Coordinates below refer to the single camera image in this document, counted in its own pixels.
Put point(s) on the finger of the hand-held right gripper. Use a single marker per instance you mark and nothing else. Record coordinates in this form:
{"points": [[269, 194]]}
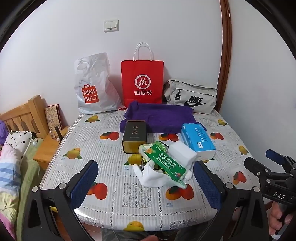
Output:
{"points": [[275, 156], [256, 167]]}

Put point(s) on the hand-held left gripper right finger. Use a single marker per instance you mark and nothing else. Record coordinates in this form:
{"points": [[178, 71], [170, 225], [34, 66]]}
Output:
{"points": [[208, 185]]}

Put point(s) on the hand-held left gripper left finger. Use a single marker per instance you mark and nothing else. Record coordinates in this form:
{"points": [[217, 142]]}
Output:
{"points": [[83, 183]]}

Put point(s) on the white sponge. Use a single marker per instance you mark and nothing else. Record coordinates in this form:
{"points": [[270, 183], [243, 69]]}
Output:
{"points": [[182, 153]]}

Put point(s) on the blue tissue pack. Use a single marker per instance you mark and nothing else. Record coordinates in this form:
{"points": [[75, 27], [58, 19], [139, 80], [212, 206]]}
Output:
{"points": [[197, 139]]}

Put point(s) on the green wet wipes packet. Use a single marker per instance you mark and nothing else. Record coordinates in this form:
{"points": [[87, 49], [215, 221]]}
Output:
{"points": [[165, 162]]}

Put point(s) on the white fabric glove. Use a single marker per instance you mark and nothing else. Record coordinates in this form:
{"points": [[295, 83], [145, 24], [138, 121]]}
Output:
{"points": [[152, 178]]}

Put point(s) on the purple towel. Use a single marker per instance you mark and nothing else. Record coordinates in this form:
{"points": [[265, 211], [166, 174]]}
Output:
{"points": [[161, 115]]}

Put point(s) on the person's right hand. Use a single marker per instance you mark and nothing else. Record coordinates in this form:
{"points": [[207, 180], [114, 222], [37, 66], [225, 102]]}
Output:
{"points": [[277, 217]]}

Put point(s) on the fruit printed tablecloth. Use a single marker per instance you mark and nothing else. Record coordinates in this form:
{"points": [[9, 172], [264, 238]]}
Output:
{"points": [[92, 143]]}

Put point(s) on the wooden nightstand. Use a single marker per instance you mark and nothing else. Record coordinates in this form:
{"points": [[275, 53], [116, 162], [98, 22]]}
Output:
{"points": [[46, 150]]}

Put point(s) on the dark tea tin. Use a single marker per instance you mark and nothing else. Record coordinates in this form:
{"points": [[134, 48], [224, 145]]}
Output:
{"points": [[134, 134]]}

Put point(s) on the patterned brown book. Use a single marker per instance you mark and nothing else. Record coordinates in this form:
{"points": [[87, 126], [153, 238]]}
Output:
{"points": [[53, 118]]}

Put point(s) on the pastel striped blanket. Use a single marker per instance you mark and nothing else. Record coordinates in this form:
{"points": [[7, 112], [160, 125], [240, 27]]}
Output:
{"points": [[8, 185]]}

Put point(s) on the white black-dotted pillow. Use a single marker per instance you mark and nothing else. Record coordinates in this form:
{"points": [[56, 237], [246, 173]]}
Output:
{"points": [[18, 143]]}

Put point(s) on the wooden bed headboard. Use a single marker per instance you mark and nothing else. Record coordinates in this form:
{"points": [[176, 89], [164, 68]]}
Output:
{"points": [[27, 113]]}

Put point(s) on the grey waist bag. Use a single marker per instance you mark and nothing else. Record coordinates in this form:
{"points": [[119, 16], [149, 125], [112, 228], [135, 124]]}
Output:
{"points": [[192, 97]]}

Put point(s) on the purple plush item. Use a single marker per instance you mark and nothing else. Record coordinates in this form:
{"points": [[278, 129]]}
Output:
{"points": [[3, 133]]}

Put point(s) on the white plastic shopping bag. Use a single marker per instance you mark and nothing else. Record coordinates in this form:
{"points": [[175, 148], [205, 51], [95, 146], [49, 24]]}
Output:
{"points": [[92, 85]]}

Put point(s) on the red paper bag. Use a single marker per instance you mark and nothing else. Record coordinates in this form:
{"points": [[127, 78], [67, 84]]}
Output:
{"points": [[142, 81]]}

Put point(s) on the brown wooden door frame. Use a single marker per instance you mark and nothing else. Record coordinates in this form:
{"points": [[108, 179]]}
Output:
{"points": [[225, 46]]}

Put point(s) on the white light switch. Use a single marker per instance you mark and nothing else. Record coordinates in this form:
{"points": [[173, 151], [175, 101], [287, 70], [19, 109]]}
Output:
{"points": [[111, 25]]}

